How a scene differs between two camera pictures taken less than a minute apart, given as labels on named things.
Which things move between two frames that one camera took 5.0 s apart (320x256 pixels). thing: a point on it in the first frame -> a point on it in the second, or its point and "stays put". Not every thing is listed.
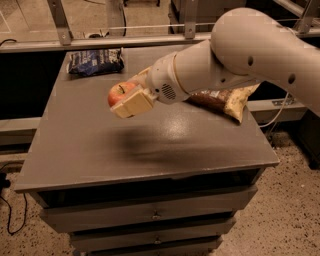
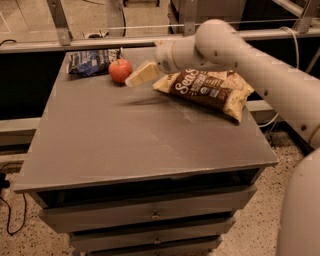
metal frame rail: x=67 y=41 stays put
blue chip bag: x=96 y=62 stays put
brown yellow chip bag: x=228 y=101 stays put
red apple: x=118 y=90 -> x=121 y=70
